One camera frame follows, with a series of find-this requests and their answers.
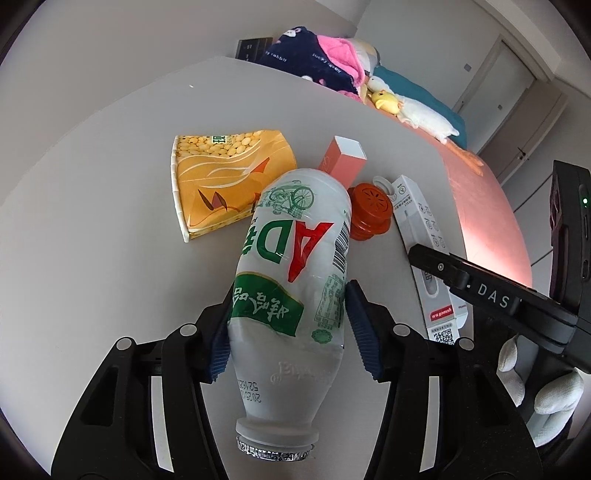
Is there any pink rectangular box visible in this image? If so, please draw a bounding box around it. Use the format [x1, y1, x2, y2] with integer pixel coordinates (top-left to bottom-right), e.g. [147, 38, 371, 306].
[318, 136, 368, 185]

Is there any white door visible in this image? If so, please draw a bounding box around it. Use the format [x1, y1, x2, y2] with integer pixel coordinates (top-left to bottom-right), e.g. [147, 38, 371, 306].
[480, 83, 568, 185]
[452, 37, 539, 116]

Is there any white goose plush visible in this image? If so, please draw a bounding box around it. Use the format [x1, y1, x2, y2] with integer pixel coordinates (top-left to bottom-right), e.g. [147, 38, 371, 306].
[367, 76, 485, 176]

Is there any pink fleece cloth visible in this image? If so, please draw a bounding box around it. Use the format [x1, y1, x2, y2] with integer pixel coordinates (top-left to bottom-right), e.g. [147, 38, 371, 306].
[318, 36, 370, 93]

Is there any black box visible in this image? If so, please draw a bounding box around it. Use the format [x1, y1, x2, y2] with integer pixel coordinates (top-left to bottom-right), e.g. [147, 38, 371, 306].
[235, 37, 273, 61]

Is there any orange plastic lid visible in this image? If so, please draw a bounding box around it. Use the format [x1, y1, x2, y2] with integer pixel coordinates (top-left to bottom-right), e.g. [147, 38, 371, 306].
[346, 182, 394, 241]

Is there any yellow soybean print carton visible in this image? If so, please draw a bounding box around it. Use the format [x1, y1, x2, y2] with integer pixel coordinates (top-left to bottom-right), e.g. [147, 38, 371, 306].
[170, 129, 297, 243]

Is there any long white thermometer box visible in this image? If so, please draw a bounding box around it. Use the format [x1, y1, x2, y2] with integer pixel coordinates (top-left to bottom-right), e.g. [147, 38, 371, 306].
[390, 174, 472, 344]

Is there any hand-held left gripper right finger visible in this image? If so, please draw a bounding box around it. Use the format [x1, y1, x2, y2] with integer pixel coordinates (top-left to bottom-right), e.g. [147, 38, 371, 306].
[345, 278, 543, 480]

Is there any white striped cloth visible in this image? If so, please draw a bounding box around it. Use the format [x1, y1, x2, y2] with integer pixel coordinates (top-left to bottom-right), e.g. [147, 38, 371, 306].
[348, 39, 382, 75]

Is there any person's right hand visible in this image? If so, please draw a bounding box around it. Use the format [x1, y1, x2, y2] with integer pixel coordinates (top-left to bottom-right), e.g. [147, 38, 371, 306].
[500, 336, 585, 444]

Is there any pink bed sheet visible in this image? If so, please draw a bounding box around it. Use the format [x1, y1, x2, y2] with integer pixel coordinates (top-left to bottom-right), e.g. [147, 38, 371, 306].
[434, 138, 532, 287]

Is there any navy printed blanket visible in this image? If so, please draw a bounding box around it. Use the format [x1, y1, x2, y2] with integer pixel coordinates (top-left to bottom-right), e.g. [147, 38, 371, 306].
[256, 25, 365, 100]

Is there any white plastic milk bottle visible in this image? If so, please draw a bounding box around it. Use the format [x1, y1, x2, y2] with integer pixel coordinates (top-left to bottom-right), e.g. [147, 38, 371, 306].
[228, 167, 354, 462]

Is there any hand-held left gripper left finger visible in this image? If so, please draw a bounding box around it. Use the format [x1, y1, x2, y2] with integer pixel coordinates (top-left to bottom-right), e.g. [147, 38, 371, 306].
[50, 281, 236, 480]

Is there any white duck plush toy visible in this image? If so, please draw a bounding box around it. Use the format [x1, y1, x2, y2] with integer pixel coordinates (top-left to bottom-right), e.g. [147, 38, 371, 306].
[373, 65, 467, 148]

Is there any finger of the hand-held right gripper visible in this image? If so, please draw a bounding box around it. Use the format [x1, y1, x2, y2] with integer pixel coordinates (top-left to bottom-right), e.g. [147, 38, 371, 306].
[409, 244, 472, 289]

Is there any yellow duck plush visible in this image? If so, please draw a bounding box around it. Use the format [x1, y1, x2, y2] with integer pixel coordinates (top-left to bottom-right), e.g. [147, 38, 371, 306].
[370, 90, 400, 113]

